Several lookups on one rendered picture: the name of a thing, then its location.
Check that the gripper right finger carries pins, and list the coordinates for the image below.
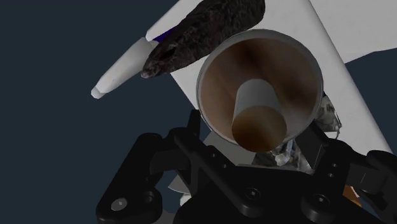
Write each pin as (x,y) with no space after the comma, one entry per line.
(369,173)

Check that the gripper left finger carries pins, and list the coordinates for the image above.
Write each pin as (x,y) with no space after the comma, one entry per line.
(133,173)

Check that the small orange object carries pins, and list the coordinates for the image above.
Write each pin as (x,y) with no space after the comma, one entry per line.
(352,195)

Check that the mottled grey crumpled object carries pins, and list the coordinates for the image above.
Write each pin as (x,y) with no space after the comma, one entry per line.
(288,158)

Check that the white pen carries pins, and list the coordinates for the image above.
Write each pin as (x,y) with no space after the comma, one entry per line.
(124,69)

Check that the grey cup with brown inside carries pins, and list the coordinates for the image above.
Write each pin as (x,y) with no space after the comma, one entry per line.
(260,93)

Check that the white flat slab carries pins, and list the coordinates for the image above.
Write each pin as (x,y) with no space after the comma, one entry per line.
(341,28)

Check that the dark rough rock-like lump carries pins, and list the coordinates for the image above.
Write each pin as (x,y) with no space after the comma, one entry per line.
(204,34)

